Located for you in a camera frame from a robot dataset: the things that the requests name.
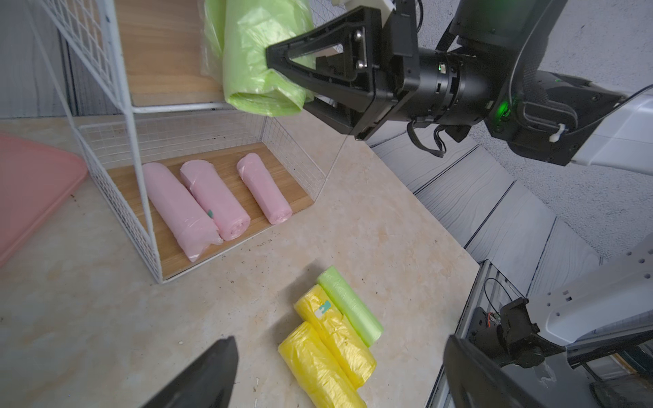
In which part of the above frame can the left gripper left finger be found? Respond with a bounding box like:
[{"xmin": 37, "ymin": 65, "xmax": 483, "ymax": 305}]
[{"xmin": 144, "ymin": 336, "xmax": 239, "ymax": 408}]

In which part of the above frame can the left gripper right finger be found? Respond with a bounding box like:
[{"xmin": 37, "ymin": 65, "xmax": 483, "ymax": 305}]
[{"xmin": 443, "ymin": 335, "xmax": 543, "ymax": 407}]

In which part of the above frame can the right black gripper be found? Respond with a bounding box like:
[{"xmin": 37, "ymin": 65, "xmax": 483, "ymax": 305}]
[{"xmin": 265, "ymin": 1, "xmax": 490, "ymax": 140}]

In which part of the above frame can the light green bag roll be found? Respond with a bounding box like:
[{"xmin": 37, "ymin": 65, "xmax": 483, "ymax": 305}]
[{"xmin": 198, "ymin": 0, "xmax": 314, "ymax": 117}]

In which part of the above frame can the yellow bag roll labelled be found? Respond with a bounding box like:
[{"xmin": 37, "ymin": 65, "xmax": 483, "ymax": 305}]
[{"xmin": 294, "ymin": 285, "xmax": 377, "ymax": 389}]

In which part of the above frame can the pink bag roll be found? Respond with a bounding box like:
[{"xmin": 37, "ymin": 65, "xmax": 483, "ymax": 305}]
[
  {"xmin": 180, "ymin": 160, "xmax": 251, "ymax": 241},
  {"xmin": 142, "ymin": 163, "xmax": 223, "ymax": 262},
  {"xmin": 236, "ymin": 153, "xmax": 294, "ymax": 225}
]

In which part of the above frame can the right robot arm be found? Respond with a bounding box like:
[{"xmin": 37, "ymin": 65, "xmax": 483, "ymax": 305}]
[{"xmin": 265, "ymin": 1, "xmax": 652, "ymax": 174}]

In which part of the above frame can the yellow bag roll middle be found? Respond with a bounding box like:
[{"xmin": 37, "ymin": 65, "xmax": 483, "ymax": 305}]
[{"xmin": 278, "ymin": 322, "xmax": 367, "ymax": 407}]

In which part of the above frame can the pink cutting board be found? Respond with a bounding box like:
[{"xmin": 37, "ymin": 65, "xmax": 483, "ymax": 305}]
[{"xmin": 1, "ymin": 133, "xmax": 88, "ymax": 265}]

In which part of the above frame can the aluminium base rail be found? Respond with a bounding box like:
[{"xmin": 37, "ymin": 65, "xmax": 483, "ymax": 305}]
[{"xmin": 427, "ymin": 251, "xmax": 652, "ymax": 407}]

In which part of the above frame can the white wire wooden shelf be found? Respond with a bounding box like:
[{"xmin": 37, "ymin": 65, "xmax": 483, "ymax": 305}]
[{"xmin": 25, "ymin": 1, "xmax": 346, "ymax": 283}]

